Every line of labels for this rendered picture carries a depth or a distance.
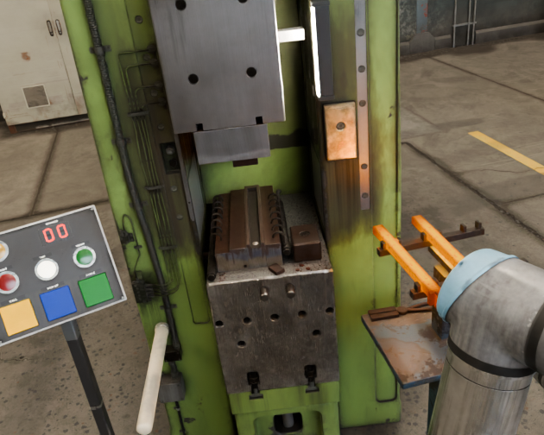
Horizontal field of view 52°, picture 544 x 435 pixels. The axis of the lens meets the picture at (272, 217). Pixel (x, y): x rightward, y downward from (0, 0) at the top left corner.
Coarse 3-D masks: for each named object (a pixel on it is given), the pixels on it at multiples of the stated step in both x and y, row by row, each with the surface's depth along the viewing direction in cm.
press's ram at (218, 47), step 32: (160, 0) 132; (192, 0) 133; (224, 0) 133; (256, 0) 133; (160, 32) 136; (192, 32) 136; (224, 32) 136; (256, 32) 137; (288, 32) 156; (192, 64) 140; (224, 64) 140; (256, 64) 140; (192, 96) 143; (224, 96) 144; (256, 96) 144; (192, 128) 147; (224, 128) 148
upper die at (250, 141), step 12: (204, 132) 148; (216, 132) 148; (228, 132) 148; (240, 132) 149; (252, 132) 149; (264, 132) 149; (204, 144) 150; (216, 144) 150; (228, 144) 150; (240, 144) 150; (252, 144) 150; (264, 144) 151; (204, 156) 151; (216, 156) 151; (228, 156) 152; (240, 156) 152; (252, 156) 152; (264, 156) 152
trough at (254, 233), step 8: (248, 192) 200; (256, 192) 196; (248, 200) 194; (256, 200) 194; (248, 208) 187; (256, 208) 188; (248, 216) 181; (256, 216) 183; (256, 224) 178; (256, 232) 174; (256, 240) 169
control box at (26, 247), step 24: (72, 216) 151; (96, 216) 153; (0, 240) 144; (24, 240) 146; (48, 240) 148; (72, 240) 150; (96, 240) 152; (0, 264) 143; (24, 264) 145; (72, 264) 149; (96, 264) 151; (24, 288) 144; (48, 288) 146; (72, 288) 149; (120, 288) 153; (0, 336) 141; (24, 336) 143
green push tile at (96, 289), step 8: (88, 280) 150; (96, 280) 150; (104, 280) 151; (80, 288) 149; (88, 288) 149; (96, 288) 150; (104, 288) 151; (88, 296) 149; (96, 296) 150; (104, 296) 151; (112, 296) 151; (88, 304) 149; (96, 304) 150
